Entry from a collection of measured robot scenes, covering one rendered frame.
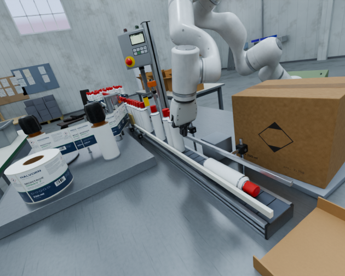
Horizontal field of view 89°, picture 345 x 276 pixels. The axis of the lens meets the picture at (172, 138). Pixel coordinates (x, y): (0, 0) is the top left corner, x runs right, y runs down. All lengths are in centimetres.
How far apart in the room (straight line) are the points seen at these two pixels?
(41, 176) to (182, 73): 66
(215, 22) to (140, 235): 91
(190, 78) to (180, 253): 49
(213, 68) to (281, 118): 25
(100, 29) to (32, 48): 291
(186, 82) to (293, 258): 52
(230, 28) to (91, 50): 914
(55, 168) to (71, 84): 891
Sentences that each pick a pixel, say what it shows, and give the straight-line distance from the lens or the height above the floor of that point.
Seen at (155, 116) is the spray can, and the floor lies 103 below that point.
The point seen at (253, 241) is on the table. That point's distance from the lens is 55.
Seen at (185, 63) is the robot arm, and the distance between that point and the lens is 55.
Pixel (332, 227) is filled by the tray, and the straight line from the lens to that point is 62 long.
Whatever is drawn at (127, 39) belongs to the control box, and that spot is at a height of 144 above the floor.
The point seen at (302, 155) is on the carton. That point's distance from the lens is 65.
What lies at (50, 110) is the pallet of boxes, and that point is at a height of 47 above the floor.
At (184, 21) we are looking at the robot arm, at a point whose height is 138.
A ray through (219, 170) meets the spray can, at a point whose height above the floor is 93.
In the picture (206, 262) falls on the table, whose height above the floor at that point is 83.
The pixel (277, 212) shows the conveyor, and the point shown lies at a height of 88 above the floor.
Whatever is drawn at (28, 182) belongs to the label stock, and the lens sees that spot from 89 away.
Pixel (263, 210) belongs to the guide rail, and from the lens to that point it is 51.
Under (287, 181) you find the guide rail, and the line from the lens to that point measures 52.
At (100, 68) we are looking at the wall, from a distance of 984.
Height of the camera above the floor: 128
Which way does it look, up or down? 23 degrees down
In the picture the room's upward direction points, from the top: 13 degrees counter-clockwise
